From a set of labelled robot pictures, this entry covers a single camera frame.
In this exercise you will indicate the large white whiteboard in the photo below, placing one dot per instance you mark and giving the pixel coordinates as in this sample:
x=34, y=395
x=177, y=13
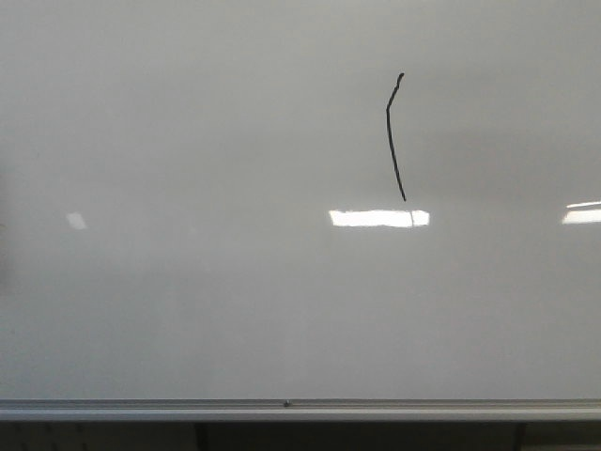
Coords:
x=198, y=199

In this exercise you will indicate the black marker stroke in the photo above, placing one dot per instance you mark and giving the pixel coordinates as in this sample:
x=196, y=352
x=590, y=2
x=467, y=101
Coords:
x=389, y=130

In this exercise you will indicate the aluminium whiteboard tray rail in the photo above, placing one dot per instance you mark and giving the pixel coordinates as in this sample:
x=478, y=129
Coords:
x=300, y=410

